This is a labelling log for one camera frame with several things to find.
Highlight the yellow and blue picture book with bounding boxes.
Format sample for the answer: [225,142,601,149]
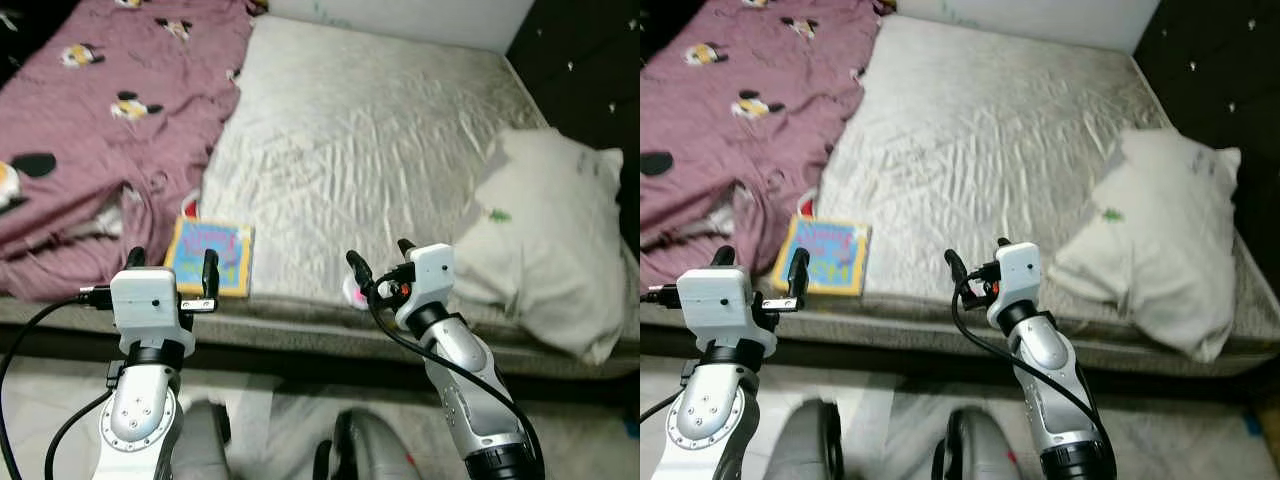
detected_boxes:
[770,213,871,297]
[163,215,253,298]

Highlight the pink cartoon mouse print blanket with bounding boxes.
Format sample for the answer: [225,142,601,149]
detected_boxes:
[640,0,891,291]
[0,0,256,301]

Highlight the white pillow with green tree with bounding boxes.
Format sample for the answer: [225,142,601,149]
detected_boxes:
[1048,127,1243,363]
[452,128,641,366]

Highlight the grey quilted mattress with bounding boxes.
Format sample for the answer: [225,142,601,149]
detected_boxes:
[0,14,641,381]
[640,14,1280,376]

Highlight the grey robot right leg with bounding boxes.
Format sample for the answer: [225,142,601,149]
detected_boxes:
[315,408,423,480]
[930,405,1023,480]

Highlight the black tufted headboard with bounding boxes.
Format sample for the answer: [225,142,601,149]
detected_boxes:
[1133,0,1280,291]
[505,0,641,201]

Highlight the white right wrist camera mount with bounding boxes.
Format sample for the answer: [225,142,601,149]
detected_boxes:
[988,241,1044,331]
[393,243,457,333]

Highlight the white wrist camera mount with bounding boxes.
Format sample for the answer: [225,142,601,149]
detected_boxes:
[393,243,457,333]
[988,241,1044,331]
[110,266,197,359]
[677,266,767,361]

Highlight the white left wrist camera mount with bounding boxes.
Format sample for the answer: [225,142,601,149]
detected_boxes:
[110,266,197,359]
[677,266,767,361]

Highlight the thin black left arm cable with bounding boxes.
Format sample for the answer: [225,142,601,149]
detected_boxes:
[42,362,123,480]
[640,360,701,423]

